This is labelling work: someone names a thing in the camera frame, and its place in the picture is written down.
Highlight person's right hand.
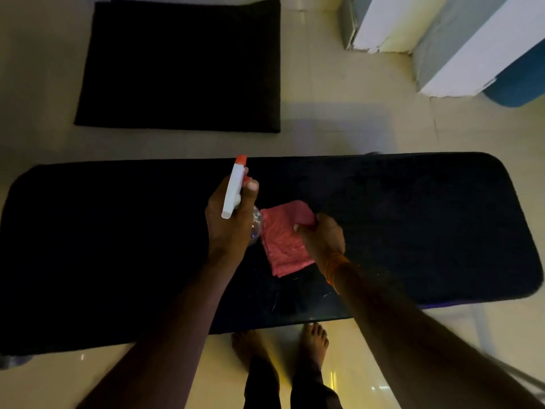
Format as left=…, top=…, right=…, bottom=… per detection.
left=294, top=212, right=346, bottom=273

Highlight person's left hand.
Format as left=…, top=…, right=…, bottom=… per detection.
left=205, top=168, right=259, bottom=265

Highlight clear spray bottle white nozzle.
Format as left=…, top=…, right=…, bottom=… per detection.
left=220, top=155, right=264, bottom=247

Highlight pink cleaning cloth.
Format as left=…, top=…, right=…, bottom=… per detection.
left=259, top=199, right=318, bottom=278

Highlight black padded gym bench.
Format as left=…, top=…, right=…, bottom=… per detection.
left=0, top=152, right=544, bottom=371

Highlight person's left forearm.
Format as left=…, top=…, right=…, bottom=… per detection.
left=76, top=251, right=244, bottom=409

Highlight person's right forearm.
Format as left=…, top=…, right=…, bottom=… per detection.
left=332, top=261, right=545, bottom=409

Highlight person's right foot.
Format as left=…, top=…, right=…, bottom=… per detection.
left=297, top=322, right=330, bottom=371

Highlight person's foot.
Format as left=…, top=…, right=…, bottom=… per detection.
left=297, top=322, right=330, bottom=371
left=231, top=329, right=273, bottom=371

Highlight person's left foot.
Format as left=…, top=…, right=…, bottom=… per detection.
left=231, top=329, right=273, bottom=371

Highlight person's dark trousers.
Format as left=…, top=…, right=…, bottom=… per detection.
left=242, top=357, right=343, bottom=409

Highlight orange thread wristband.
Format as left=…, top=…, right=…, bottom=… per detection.
left=321, top=251, right=352, bottom=288

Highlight black floor mat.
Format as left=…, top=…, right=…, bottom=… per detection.
left=74, top=0, right=282, bottom=133

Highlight blue rolled yoga mat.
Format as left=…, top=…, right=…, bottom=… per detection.
left=483, top=37, right=545, bottom=108

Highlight white wall panel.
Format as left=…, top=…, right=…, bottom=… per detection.
left=338, top=0, right=452, bottom=54
left=413, top=0, right=545, bottom=98

